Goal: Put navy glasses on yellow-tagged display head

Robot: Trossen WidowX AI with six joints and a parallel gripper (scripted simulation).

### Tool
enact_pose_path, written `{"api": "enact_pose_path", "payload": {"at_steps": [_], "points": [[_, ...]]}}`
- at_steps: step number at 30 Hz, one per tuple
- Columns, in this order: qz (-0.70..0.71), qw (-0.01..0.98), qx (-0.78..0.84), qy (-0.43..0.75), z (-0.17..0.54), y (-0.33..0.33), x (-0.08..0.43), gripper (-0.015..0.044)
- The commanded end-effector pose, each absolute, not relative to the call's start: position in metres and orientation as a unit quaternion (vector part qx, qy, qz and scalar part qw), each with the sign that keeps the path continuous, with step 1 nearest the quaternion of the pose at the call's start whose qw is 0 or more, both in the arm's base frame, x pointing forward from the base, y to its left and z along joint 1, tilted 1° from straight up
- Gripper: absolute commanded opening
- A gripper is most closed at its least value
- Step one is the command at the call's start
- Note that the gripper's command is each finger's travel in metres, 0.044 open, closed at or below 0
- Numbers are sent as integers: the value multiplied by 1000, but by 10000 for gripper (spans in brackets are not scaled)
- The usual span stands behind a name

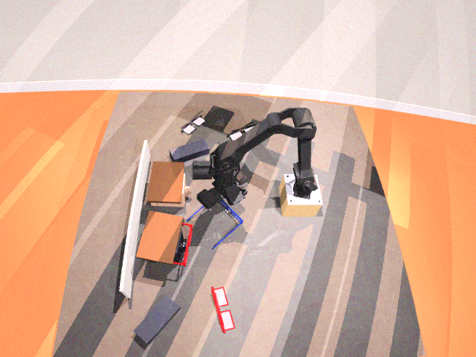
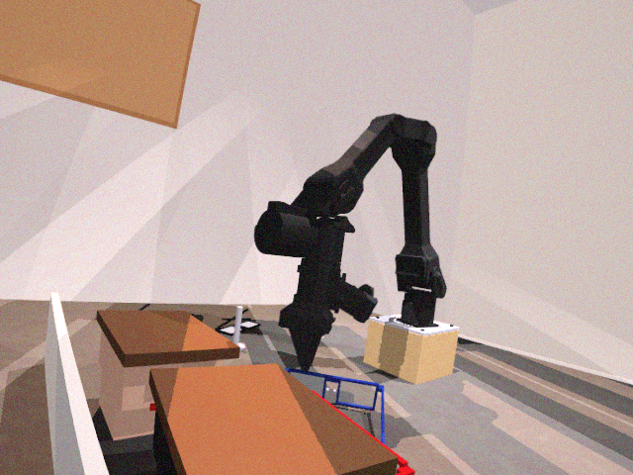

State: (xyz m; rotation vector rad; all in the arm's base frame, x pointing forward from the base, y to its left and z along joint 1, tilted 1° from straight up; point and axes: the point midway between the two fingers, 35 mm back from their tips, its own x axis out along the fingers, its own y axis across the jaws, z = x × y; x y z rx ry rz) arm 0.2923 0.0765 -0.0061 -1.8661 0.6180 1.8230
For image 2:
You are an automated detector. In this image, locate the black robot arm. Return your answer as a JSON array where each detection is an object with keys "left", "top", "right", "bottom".
[{"left": 254, "top": 113, "right": 447, "bottom": 328}]

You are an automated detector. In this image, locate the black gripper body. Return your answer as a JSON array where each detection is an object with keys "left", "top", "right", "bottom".
[{"left": 278, "top": 257, "right": 341, "bottom": 334}]

